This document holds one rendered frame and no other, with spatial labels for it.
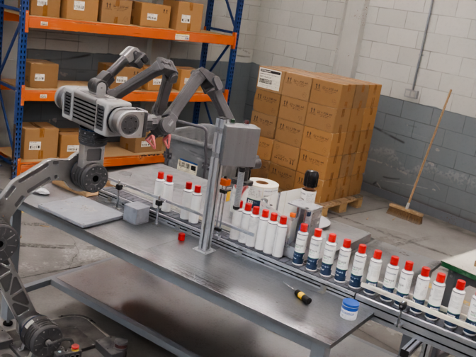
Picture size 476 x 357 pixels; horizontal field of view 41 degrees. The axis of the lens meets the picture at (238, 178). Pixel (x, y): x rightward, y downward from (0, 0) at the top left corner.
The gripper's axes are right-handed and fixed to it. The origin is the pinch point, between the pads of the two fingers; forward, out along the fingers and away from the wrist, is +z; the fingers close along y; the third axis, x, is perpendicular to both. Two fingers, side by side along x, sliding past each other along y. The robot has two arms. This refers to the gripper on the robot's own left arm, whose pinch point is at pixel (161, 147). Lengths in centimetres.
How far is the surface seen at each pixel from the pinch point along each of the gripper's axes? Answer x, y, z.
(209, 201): -44, -18, 48
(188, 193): -20.5, -9.1, 35.1
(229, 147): -68, -18, 30
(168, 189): -8.7, -11.5, 28.2
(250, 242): -46, -2, 72
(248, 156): -69, -8, 36
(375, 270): -101, 10, 104
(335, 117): 83, 297, -60
